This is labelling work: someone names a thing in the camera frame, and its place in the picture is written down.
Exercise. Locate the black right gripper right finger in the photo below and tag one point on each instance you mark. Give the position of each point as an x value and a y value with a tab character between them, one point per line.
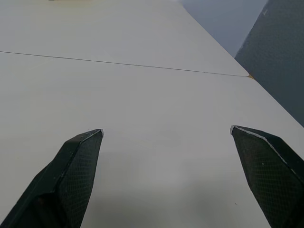
268	175

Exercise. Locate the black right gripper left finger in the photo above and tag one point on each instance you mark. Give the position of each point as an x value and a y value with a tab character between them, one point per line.
71	180

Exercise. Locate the dark grey floor mat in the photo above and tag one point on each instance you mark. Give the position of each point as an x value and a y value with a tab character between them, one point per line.
278	57

